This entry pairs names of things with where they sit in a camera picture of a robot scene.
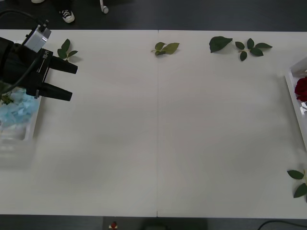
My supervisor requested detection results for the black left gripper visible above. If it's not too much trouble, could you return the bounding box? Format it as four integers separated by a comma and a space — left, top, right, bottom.
14, 44, 79, 102

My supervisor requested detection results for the red rose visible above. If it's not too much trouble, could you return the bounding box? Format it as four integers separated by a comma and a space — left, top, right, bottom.
294, 76, 307, 102

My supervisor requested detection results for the dark green three-leaf twig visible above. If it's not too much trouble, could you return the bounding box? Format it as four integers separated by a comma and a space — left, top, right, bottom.
57, 38, 79, 61

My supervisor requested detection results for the shallow white box with ribs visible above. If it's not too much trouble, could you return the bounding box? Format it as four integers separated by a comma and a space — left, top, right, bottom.
0, 40, 42, 170

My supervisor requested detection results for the person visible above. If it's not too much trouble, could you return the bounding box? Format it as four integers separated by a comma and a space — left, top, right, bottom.
31, 0, 75, 24

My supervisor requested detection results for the white chair caster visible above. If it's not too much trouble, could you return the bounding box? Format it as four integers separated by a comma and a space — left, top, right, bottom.
99, 0, 110, 14

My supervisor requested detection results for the yellow-green leaf twig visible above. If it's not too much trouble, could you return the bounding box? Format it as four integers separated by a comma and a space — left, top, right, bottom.
150, 42, 180, 57

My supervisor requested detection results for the single large dark green leaf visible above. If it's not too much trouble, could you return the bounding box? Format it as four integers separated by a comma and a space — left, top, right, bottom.
209, 35, 233, 54

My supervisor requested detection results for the dark green five-leaf twig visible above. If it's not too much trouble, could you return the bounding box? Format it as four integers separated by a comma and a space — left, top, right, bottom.
235, 37, 273, 62

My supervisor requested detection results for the dark green two-leaf twig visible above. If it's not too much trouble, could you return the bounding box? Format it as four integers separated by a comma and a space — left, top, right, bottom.
287, 169, 307, 199

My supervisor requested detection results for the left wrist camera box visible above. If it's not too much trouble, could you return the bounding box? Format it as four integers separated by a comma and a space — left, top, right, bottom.
24, 25, 52, 52

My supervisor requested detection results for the black floor cable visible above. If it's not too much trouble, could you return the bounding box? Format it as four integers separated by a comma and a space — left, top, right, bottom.
258, 219, 307, 230

